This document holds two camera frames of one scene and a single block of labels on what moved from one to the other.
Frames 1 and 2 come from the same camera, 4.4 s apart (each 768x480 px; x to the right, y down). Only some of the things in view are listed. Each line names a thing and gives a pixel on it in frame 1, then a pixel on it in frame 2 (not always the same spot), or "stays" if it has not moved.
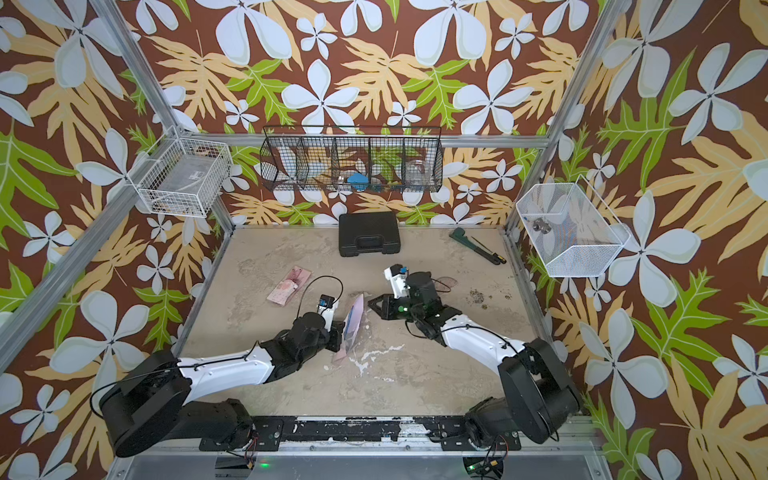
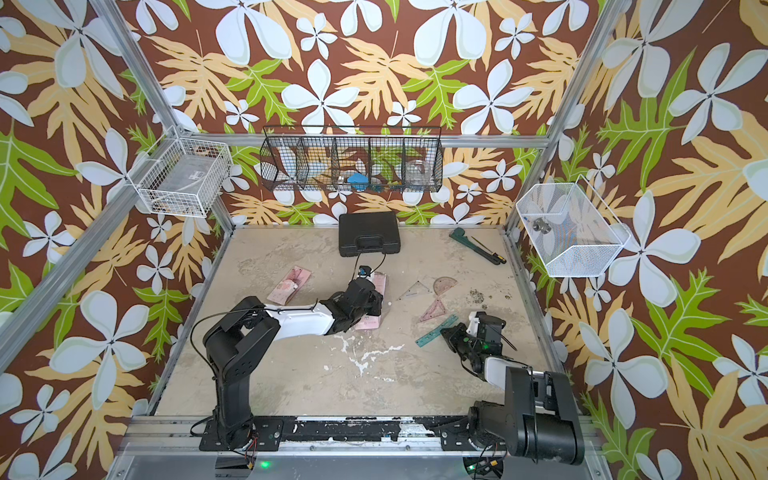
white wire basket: [180, 176] stays
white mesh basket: [571, 232] stays
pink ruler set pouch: [350, 327] → [374, 322]
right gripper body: [409, 311] → [464, 343]
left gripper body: [326, 339] → [373, 306]
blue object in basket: [359, 181] stays
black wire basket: [348, 158] stays
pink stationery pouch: [289, 289] stays
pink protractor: [444, 284] stays
